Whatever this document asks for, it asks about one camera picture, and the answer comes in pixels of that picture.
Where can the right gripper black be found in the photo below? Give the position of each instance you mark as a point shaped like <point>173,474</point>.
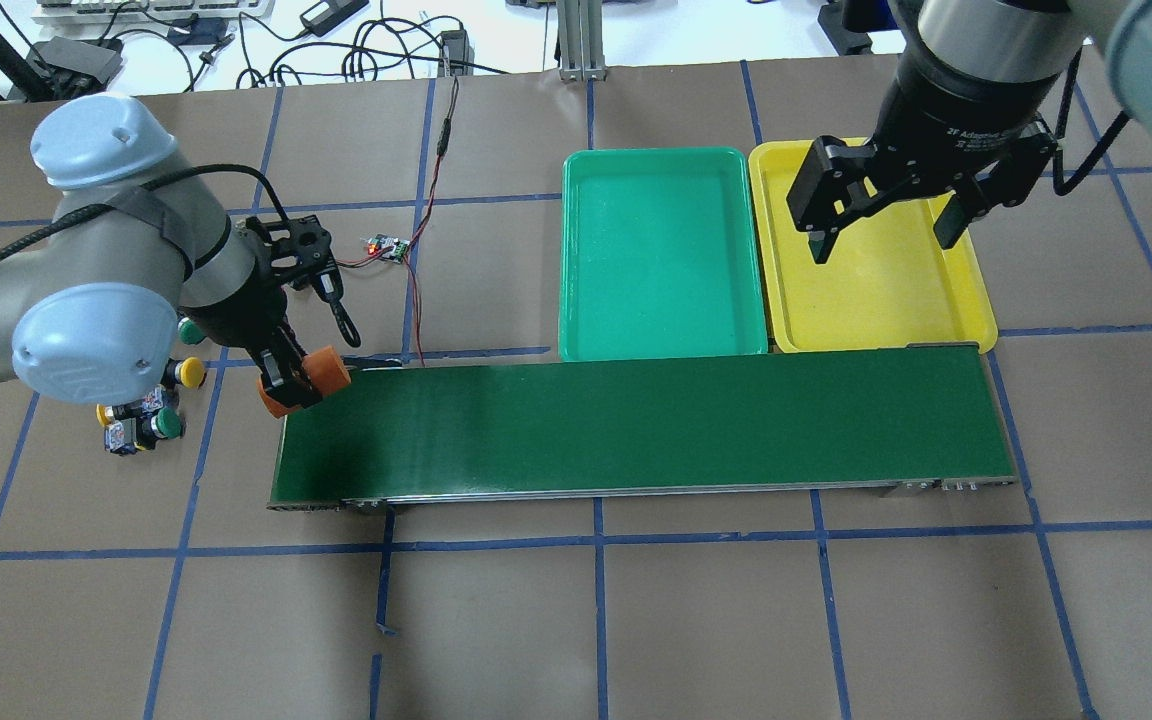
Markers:
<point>946,120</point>

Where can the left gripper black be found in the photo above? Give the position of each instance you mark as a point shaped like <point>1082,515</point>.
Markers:
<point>239,318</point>

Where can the plain orange cylinder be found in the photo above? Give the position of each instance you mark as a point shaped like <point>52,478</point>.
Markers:
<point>287,385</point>

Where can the green push button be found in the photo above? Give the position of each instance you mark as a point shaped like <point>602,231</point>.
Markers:
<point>189,333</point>
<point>128,437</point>

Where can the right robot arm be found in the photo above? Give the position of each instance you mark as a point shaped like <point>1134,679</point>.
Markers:
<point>1023,41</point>

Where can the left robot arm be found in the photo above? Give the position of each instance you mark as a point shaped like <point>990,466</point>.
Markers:
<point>89,304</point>

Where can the yellow plastic tray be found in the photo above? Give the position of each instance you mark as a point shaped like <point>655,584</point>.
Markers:
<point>887,284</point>

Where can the yellow push button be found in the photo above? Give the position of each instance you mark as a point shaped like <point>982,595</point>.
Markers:
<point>189,372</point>
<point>140,409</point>

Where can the motor controller board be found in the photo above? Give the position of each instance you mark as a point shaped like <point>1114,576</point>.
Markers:
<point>383,248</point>

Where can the green conveyor belt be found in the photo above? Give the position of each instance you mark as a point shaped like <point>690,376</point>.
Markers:
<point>864,418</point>

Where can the green plastic tray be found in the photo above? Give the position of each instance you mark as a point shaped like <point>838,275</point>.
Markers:
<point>659,256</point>

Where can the black power adapter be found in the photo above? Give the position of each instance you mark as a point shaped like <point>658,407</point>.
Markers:
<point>322,17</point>

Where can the aluminium frame post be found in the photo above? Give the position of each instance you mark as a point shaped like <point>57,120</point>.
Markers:
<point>580,41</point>

